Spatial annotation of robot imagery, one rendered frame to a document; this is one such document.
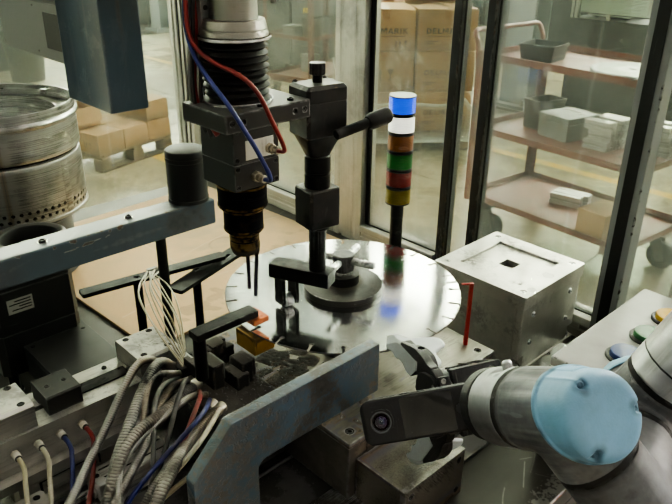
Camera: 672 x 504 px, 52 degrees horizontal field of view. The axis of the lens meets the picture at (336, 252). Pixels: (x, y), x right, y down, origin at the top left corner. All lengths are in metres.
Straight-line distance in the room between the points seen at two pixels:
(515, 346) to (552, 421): 0.58
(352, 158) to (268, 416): 0.94
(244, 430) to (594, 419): 0.31
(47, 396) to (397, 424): 0.45
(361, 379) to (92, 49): 0.47
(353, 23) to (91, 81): 0.74
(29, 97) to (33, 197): 0.27
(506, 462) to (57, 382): 0.61
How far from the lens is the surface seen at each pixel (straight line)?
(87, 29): 0.86
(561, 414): 0.57
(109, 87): 0.83
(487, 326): 1.17
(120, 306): 1.38
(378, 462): 0.89
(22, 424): 0.94
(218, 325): 0.85
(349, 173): 1.57
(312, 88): 0.79
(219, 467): 0.69
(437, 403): 0.72
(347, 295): 0.94
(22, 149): 1.36
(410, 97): 1.17
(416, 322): 0.91
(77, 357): 1.12
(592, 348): 1.02
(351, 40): 1.50
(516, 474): 1.01
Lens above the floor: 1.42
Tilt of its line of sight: 26 degrees down
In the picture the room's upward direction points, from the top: 1 degrees clockwise
